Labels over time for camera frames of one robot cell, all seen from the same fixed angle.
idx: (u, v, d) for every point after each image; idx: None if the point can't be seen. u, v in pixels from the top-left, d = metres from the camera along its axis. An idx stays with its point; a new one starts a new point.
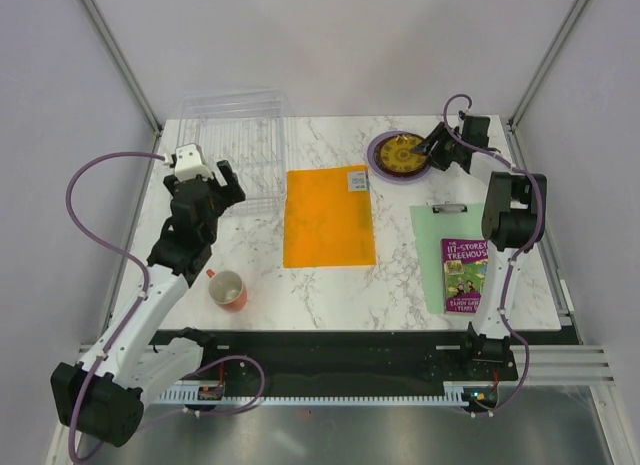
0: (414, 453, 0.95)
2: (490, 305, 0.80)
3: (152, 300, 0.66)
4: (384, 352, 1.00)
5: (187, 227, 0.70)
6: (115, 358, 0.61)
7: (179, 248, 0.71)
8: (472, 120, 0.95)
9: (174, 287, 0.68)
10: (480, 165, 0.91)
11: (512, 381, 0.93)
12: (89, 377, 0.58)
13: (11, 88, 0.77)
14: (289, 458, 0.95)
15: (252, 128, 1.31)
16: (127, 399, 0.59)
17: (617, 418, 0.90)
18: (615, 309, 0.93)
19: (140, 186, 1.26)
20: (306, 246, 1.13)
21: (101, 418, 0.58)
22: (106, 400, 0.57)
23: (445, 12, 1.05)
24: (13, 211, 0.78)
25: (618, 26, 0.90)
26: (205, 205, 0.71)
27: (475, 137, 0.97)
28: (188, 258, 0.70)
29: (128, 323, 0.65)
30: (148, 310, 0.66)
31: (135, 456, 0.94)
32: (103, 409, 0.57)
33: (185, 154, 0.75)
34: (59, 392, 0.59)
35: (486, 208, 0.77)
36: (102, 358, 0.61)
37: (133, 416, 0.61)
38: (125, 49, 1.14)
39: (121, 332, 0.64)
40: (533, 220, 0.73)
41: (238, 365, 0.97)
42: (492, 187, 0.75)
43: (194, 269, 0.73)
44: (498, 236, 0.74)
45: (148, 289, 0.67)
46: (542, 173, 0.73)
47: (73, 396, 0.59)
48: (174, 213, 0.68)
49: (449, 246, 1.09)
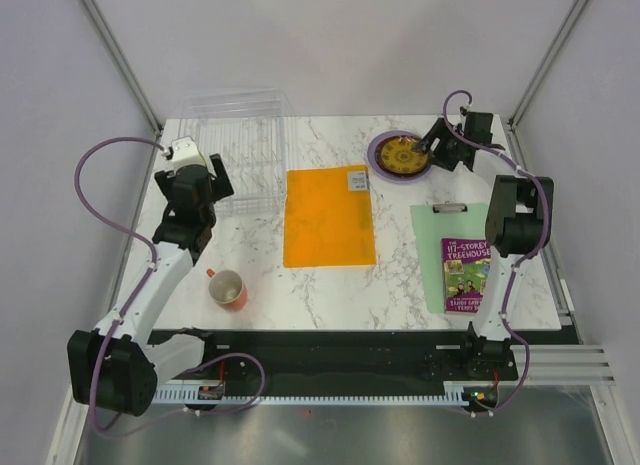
0: (414, 453, 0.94)
2: (491, 308, 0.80)
3: (161, 272, 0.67)
4: (384, 351, 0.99)
5: (189, 207, 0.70)
6: (131, 323, 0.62)
7: (182, 229, 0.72)
8: (475, 115, 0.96)
9: (181, 261, 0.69)
10: (485, 165, 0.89)
11: (512, 381, 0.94)
12: (107, 341, 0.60)
13: (11, 88, 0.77)
14: (289, 457, 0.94)
15: (252, 128, 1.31)
16: (142, 363, 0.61)
17: (617, 418, 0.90)
18: (615, 309, 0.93)
19: (140, 186, 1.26)
20: (306, 246, 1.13)
21: (120, 382, 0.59)
22: (127, 361, 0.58)
23: (445, 12, 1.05)
24: (13, 211, 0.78)
25: (618, 26, 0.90)
26: (206, 186, 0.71)
27: (477, 134, 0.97)
28: (192, 236, 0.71)
29: (139, 292, 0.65)
30: (158, 281, 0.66)
31: (135, 457, 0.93)
32: (121, 371, 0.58)
33: (183, 145, 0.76)
34: (75, 359, 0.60)
35: (491, 213, 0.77)
36: (119, 322, 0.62)
37: (149, 385, 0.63)
38: (125, 49, 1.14)
39: (134, 299, 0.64)
40: (538, 226, 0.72)
41: (238, 365, 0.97)
42: (496, 191, 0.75)
43: (198, 247, 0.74)
44: (502, 241, 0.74)
45: (157, 261, 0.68)
46: (548, 177, 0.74)
47: (90, 363, 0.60)
48: (176, 194, 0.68)
49: (449, 245, 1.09)
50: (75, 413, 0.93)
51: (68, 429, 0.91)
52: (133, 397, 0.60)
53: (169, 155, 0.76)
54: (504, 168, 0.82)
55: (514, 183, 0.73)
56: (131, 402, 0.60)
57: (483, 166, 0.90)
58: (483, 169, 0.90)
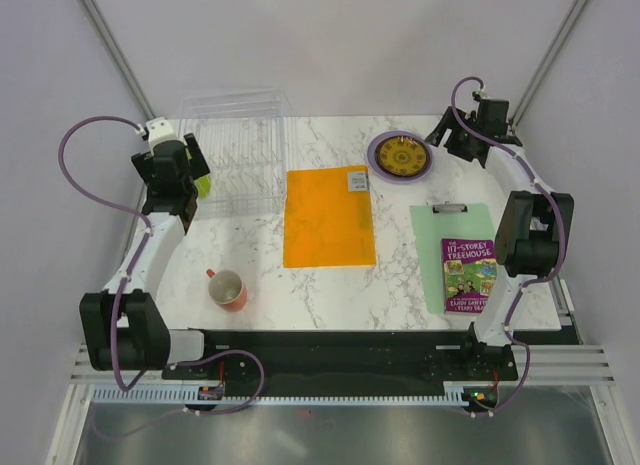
0: (415, 453, 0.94)
2: (495, 318, 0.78)
3: (158, 236, 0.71)
4: (384, 352, 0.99)
5: (172, 178, 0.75)
6: (139, 278, 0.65)
7: (169, 201, 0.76)
8: (490, 103, 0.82)
9: (173, 227, 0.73)
10: (497, 165, 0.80)
11: (512, 381, 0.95)
12: (119, 297, 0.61)
13: (11, 88, 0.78)
14: (289, 458, 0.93)
15: (252, 128, 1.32)
16: (156, 316, 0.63)
17: (617, 418, 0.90)
18: (615, 308, 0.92)
19: (140, 188, 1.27)
20: (306, 246, 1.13)
21: (139, 333, 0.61)
22: (144, 310, 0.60)
23: (445, 12, 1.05)
24: (13, 211, 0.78)
25: (618, 26, 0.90)
26: (185, 158, 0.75)
27: (491, 125, 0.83)
28: (180, 203, 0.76)
29: (141, 254, 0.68)
30: (157, 243, 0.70)
31: (134, 457, 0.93)
32: (140, 325, 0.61)
33: (157, 124, 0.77)
34: (88, 320, 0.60)
35: (501, 230, 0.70)
36: (127, 278, 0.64)
37: (162, 340, 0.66)
38: (125, 49, 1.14)
39: (138, 259, 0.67)
40: (554, 246, 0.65)
41: (238, 365, 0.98)
42: (509, 207, 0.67)
43: (187, 215, 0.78)
44: (513, 262, 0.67)
45: (152, 228, 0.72)
46: (567, 194, 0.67)
47: (105, 323, 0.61)
48: (158, 168, 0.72)
49: (449, 245, 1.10)
50: (76, 412, 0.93)
51: (68, 429, 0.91)
52: (153, 350, 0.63)
53: (145, 135, 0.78)
54: (520, 175, 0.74)
55: (530, 200, 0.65)
56: (153, 355, 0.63)
57: (495, 165, 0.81)
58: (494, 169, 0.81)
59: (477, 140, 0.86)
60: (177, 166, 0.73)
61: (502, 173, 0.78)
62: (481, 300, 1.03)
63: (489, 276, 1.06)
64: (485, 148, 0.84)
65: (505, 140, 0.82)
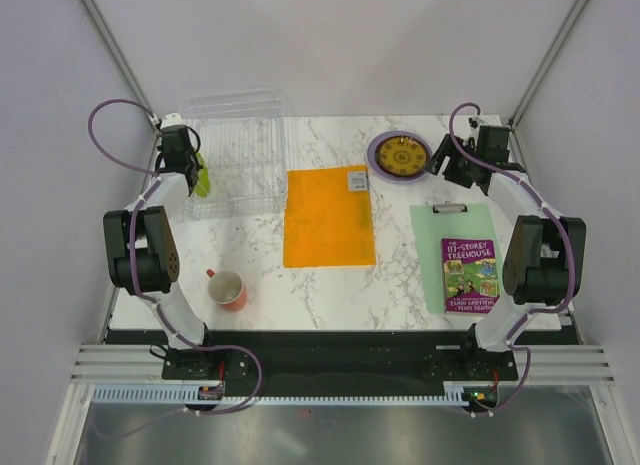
0: (415, 453, 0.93)
2: (499, 331, 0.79)
3: (168, 184, 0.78)
4: (384, 352, 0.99)
5: (178, 150, 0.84)
6: (154, 201, 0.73)
7: (173, 170, 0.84)
8: (490, 129, 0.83)
9: (179, 182, 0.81)
10: (502, 191, 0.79)
11: (512, 381, 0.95)
12: (137, 211, 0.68)
13: (11, 89, 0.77)
14: (288, 458, 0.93)
15: (252, 128, 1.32)
16: (168, 231, 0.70)
17: (617, 419, 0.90)
18: (615, 308, 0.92)
19: (149, 157, 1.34)
20: (306, 246, 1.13)
21: (154, 241, 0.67)
22: (158, 216, 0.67)
23: (445, 12, 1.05)
24: (13, 212, 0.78)
25: (617, 26, 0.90)
26: (190, 135, 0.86)
27: (492, 151, 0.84)
28: (184, 170, 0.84)
29: (157, 188, 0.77)
30: (167, 185, 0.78)
31: (135, 457, 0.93)
32: (156, 234, 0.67)
33: (169, 117, 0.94)
34: (111, 232, 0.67)
35: (510, 258, 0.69)
36: (143, 200, 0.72)
37: (174, 259, 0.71)
38: (125, 49, 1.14)
39: (154, 191, 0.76)
40: (565, 273, 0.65)
41: (238, 365, 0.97)
42: (517, 231, 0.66)
43: (192, 181, 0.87)
44: (523, 291, 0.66)
45: (163, 177, 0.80)
46: (579, 219, 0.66)
47: (124, 234, 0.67)
48: (166, 140, 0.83)
49: (449, 245, 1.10)
50: (76, 412, 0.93)
51: (68, 429, 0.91)
52: (167, 260, 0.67)
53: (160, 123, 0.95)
54: (526, 200, 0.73)
55: (539, 225, 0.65)
56: (167, 267, 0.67)
57: (500, 190, 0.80)
58: (499, 193, 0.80)
59: (478, 167, 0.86)
60: (182, 139, 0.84)
61: (507, 197, 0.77)
62: (481, 300, 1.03)
63: (489, 276, 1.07)
64: (487, 175, 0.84)
65: (507, 165, 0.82)
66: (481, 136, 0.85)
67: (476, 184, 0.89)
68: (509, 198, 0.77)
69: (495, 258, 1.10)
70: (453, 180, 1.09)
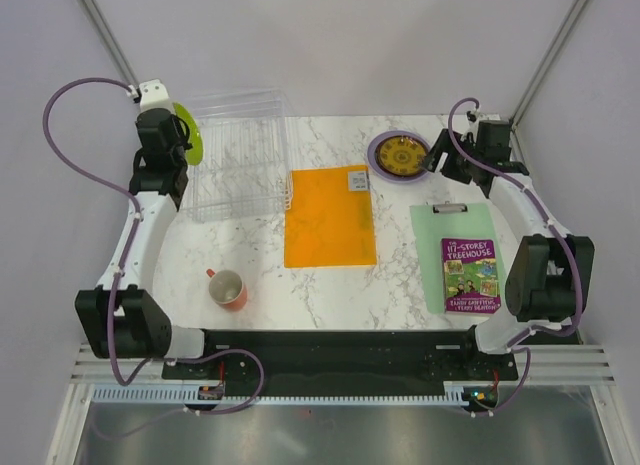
0: (414, 453, 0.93)
2: (500, 340, 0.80)
3: (149, 221, 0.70)
4: (384, 352, 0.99)
5: (159, 152, 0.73)
6: (134, 270, 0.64)
7: (158, 177, 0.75)
8: (490, 126, 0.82)
9: (164, 207, 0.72)
10: (505, 199, 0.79)
11: (512, 381, 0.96)
12: (115, 293, 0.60)
13: (11, 88, 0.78)
14: (288, 458, 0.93)
15: (252, 128, 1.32)
16: (152, 306, 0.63)
17: (618, 419, 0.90)
18: (615, 308, 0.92)
19: None
20: (306, 246, 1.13)
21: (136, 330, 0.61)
22: (139, 309, 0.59)
23: (445, 12, 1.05)
24: (13, 212, 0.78)
25: (617, 26, 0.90)
26: (172, 128, 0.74)
27: (493, 150, 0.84)
28: (169, 180, 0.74)
29: (133, 241, 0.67)
30: (148, 227, 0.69)
31: (135, 457, 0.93)
32: (139, 322, 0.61)
33: (151, 88, 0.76)
34: (87, 320, 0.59)
35: (514, 278, 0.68)
36: (121, 274, 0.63)
37: (160, 326, 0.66)
38: (125, 50, 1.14)
39: (130, 251, 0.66)
40: (570, 293, 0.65)
41: (238, 365, 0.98)
42: (522, 254, 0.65)
43: (178, 191, 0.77)
44: (528, 311, 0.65)
45: (141, 211, 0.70)
46: (588, 238, 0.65)
47: (101, 319, 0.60)
48: (144, 139, 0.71)
49: (449, 245, 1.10)
50: (76, 412, 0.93)
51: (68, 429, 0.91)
52: (152, 341, 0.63)
53: (137, 97, 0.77)
54: (532, 214, 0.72)
55: (544, 248, 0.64)
56: (152, 346, 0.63)
57: (502, 196, 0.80)
58: (502, 199, 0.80)
59: (479, 168, 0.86)
60: (163, 136, 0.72)
61: (509, 204, 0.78)
62: (481, 300, 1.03)
63: (489, 276, 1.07)
64: (487, 178, 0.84)
65: (508, 167, 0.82)
66: (482, 133, 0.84)
67: (477, 184, 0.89)
68: (511, 207, 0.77)
69: (495, 258, 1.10)
70: (450, 175, 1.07)
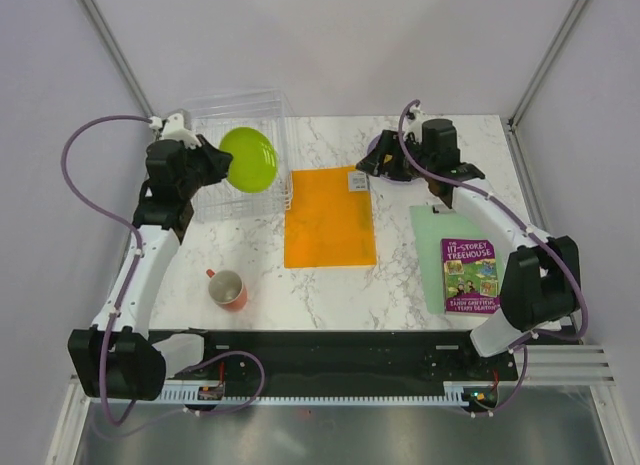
0: (414, 453, 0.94)
2: (499, 342, 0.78)
3: (149, 258, 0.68)
4: (384, 352, 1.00)
5: (165, 184, 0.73)
6: (130, 312, 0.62)
7: (162, 208, 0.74)
8: (437, 133, 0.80)
9: (166, 243, 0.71)
10: (470, 208, 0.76)
11: (512, 381, 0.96)
12: (108, 334, 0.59)
13: (11, 88, 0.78)
14: (288, 458, 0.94)
15: (252, 128, 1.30)
16: (148, 352, 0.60)
17: (617, 419, 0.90)
18: (615, 309, 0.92)
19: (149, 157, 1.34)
20: (306, 246, 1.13)
21: (127, 375, 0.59)
22: (132, 353, 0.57)
23: (445, 12, 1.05)
24: (13, 212, 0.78)
25: (618, 25, 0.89)
26: (180, 162, 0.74)
27: (444, 156, 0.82)
28: (173, 214, 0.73)
29: (132, 279, 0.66)
30: (148, 265, 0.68)
31: (135, 457, 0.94)
32: (131, 367, 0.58)
33: (172, 119, 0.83)
34: (80, 358, 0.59)
35: (509, 294, 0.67)
36: (116, 315, 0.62)
37: (157, 371, 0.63)
38: (124, 50, 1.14)
39: (128, 289, 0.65)
40: (566, 294, 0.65)
41: (238, 365, 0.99)
42: (514, 271, 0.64)
43: (182, 225, 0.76)
44: (534, 322, 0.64)
45: (143, 247, 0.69)
46: (567, 238, 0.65)
47: (95, 358, 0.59)
48: (152, 172, 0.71)
49: (449, 246, 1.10)
50: (75, 413, 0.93)
51: (67, 430, 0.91)
52: (144, 384, 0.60)
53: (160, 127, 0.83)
54: (507, 224, 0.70)
55: (534, 260, 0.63)
56: (145, 389, 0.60)
57: (466, 207, 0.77)
58: (466, 210, 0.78)
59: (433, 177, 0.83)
60: (171, 170, 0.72)
61: (477, 215, 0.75)
62: (481, 300, 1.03)
63: (489, 276, 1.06)
64: (446, 187, 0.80)
65: (463, 172, 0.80)
66: (430, 138, 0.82)
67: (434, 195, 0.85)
68: (481, 217, 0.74)
69: (495, 259, 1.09)
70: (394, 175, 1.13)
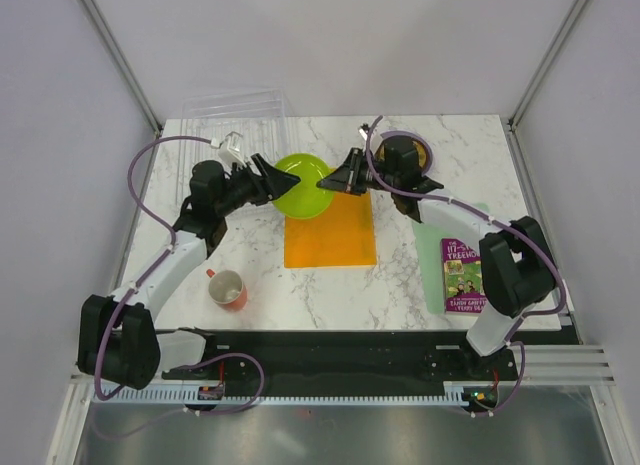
0: (414, 453, 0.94)
2: (495, 335, 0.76)
3: (178, 255, 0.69)
4: (384, 352, 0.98)
5: (204, 203, 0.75)
6: (147, 291, 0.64)
7: (199, 222, 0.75)
8: (401, 155, 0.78)
9: (196, 249, 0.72)
10: (436, 216, 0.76)
11: (511, 381, 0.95)
12: (120, 307, 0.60)
13: (11, 88, 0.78)
14: (289, 457, 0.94)
15: (252, 128, 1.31)
16: (149, 339, 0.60)
17: (617, 419, 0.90)
18: (615, 309, 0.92)
19: None
20: (306, 247, 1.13)
21: (125, 353, 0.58)
22: (135, 327, 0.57)
23: (445, 12, 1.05)
24: (13, 211, 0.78)
25: (617, 25, 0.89)
26: (221, 183, 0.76)
27: (409, 176, 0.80)
28: (209, 228, 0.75)
29: (157, 267, 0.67)
30: (175, 260, 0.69)
31: (135, 457, 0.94)
32: (130, 342, 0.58)
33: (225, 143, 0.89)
34: (87, 322, 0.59)
35: (489, 282, 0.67)
36: (133, 290, 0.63)
37: (151, 360, 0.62)
38: (124, 50, 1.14)
39: (150, 273, 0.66)
40: (543, 270, 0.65)
41: (238, 365, 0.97)
42: (488, 258, 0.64)
43: (213, 241, 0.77)
44: (519, 304, 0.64)
45: (175, 245, 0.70)
46: (526, 218, 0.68)
47: (101, 329, 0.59)
48: (195, 191, 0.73)
49: (449, 245, 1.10)
50: (73, 420, 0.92)
51: (67, 430, 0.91)
52: (137, 366, 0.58)
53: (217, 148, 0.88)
54: (472, 218, 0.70)
55: (502, 243, 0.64)
56: (135, 371, 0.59)
57: (434, 217, 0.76)
58: (434, 220, 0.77)
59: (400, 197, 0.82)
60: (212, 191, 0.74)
61: (443, 220, 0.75)
62: (481, 300, 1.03)
63: None
64: (412, 204, 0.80)
65: (425, 187, 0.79)
66: (393, 158, 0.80)
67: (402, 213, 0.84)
68: (447, 222, 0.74)
69: None
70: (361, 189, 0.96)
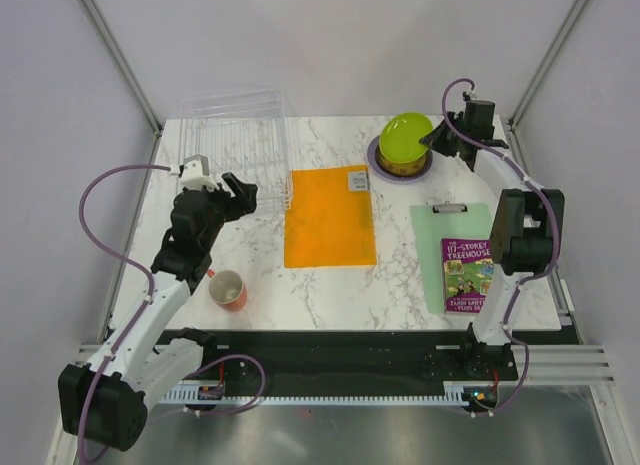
0: (414, 453, 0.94)
2: (493, 318, 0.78)
3: (158, 304, 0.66)
4: (384, 352, 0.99)
5: (186, 237, 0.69)
6: (125, 355, 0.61)
7: (180, 258, 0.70)
8: (476, 106, 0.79)
9: (178, 293, 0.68)
10: (486, 168, 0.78)
11: (512, 381, 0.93)
12: (97, 377, 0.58)
13: (11, 88, 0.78)
14: (288, 457, 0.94)
15: (253, 128, 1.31)
16: (133, 400, 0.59)
17: (617, 419, 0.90)
18: (615, 308, 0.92)
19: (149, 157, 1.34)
20: (306, 247, 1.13)
21: (107, 421, 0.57)
22: (114, 400, 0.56)
23: (445, 11, 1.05)
24: (12, 211, 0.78)
25: (618, 24, 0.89)
26: (203, 214, 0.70)
27: (478, 129, 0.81)
28: (191, 265, 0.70)
29: (135, 324, 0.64)
30: (153, 313, 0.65)
31: (135, 457, 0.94)
32: (111, 413, 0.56)
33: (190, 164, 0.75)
34: (66, 394, 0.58)
35: (496, 231, 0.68)
36: (110, 358, 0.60)
37: (138, 420, 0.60)
38: (124, 50, 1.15)
39: (128, 332, 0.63)
40: (546, 240, 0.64)
41: (238, 365, 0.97)
42: (501, 206, 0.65)
43: (196, 276, 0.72)
44: (509, 259, 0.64)
45: (153, 293, 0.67)
46: (557, 190, 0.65)
47: (81, 398, 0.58)
48: (174, 225, 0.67)
49: (449, 245, 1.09)
50: None
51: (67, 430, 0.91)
52: (121, 433, 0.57)
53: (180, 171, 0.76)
54: (510, 175, 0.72)
55: (521, 197, 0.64)
56: (119, 436, 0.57)
57: (485, 169, 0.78)
58: (484, 172, 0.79)
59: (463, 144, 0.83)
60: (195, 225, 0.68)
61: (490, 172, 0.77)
62: (481, 300, 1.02)
63: (489, 276, 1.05)
64: (472, 152, 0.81)
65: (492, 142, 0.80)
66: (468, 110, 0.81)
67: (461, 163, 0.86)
68: (493, 174, 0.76)
69: None
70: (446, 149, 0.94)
